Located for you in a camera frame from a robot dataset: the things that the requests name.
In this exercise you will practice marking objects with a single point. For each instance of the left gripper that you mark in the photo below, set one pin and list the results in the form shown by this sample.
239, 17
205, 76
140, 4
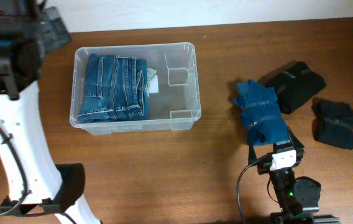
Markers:
53, 28

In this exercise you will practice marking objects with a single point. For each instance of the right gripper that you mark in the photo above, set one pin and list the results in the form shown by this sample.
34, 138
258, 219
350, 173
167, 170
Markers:
297, 147

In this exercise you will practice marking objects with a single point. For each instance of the teal shirt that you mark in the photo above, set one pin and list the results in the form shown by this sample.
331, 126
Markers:
261, 115

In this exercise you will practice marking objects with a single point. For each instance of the small black garment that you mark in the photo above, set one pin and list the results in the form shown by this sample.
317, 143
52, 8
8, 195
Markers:
335, 123

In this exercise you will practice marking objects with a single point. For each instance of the large black garment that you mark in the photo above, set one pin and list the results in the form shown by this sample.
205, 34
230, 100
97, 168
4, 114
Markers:
295, 86

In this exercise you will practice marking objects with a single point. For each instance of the dark blue jeans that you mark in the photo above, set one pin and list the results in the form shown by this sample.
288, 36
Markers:
114, 89

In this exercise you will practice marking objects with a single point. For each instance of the clear plastic storage container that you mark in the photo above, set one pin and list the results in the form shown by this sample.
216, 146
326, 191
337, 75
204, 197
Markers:
177, 104

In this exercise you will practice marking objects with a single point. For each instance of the light blue jeans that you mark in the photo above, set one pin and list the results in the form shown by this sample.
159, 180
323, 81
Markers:
150, 74

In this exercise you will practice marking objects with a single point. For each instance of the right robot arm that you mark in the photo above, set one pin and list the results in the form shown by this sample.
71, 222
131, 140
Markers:
295, 195

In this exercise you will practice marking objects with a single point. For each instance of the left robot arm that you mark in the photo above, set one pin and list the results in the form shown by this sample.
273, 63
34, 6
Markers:
29, 30

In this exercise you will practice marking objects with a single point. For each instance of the white label in container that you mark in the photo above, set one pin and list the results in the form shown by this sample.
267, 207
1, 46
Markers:
153, 85

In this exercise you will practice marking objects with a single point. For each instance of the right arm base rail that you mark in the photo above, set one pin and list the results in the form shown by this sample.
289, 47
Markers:
278, 218

